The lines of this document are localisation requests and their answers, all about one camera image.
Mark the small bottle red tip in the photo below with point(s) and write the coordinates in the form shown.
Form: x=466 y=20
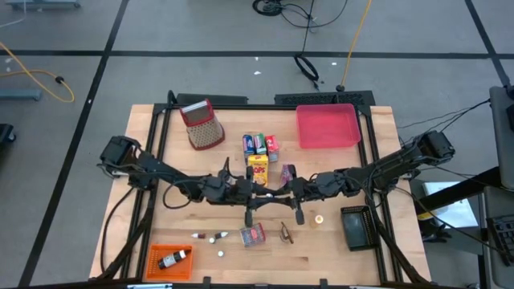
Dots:
x=198 y=235

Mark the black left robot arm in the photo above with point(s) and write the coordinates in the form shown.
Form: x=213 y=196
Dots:
x=160 y=166

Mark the dark bottle white label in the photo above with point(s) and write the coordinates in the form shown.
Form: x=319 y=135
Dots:
x=172 y=259

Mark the yellow Pops cereal box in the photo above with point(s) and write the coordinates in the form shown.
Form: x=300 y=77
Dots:
x=259 y=168

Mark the grey flat floor base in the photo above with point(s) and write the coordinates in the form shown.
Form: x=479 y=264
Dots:
x=20 y=94

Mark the small red cereal box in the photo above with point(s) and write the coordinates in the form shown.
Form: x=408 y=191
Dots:
x=272 y=146

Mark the small blue cereal box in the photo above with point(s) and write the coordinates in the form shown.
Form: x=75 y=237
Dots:
x=248 y=144

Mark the small tan spice jar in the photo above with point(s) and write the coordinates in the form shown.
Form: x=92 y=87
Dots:
x=317 y=221

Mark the brown snack packet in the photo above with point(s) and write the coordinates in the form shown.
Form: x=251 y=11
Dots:
x=287 y=234

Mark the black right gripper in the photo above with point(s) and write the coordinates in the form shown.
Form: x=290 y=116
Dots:
x=307 y=189

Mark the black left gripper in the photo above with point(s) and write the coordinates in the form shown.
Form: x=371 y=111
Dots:
x=241 y=190

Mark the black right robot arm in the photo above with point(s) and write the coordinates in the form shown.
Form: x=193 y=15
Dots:
x=401 y=160

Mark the orange plastic basket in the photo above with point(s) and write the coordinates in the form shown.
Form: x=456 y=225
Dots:
x=154 y=273

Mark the black plastic basket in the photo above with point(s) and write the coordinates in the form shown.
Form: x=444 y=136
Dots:
x=355 y=229

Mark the black crate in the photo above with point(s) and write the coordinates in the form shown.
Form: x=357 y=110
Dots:
x=502 y=237

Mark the small dark bottle white cap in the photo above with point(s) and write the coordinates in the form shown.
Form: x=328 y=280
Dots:
x=220 y=235

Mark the pink plastic bin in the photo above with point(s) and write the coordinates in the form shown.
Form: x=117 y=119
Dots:
x=327 y=126

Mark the black perforated panel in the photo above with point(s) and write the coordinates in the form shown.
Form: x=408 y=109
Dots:
x=321 y=98

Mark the black aluminium table frame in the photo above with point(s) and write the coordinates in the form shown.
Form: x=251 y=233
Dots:
x=261 y=107

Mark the small green cereal box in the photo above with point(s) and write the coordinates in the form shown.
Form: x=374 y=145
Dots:
x=260 y=144

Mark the black diagonal beam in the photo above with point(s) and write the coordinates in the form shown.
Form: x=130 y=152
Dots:
x=462 y=190

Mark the black floor object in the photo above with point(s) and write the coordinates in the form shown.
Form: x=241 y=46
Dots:
x=6 y=134

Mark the small pink cereal box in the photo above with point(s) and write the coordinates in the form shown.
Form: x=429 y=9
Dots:
x=285 y=174

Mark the red patterned paprika tin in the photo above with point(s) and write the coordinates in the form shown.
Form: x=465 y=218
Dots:
x=252 y=235

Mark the grey floor cart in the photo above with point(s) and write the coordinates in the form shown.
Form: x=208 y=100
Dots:
x=40 y=4

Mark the white sheet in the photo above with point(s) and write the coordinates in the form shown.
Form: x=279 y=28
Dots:
x=454 y=212

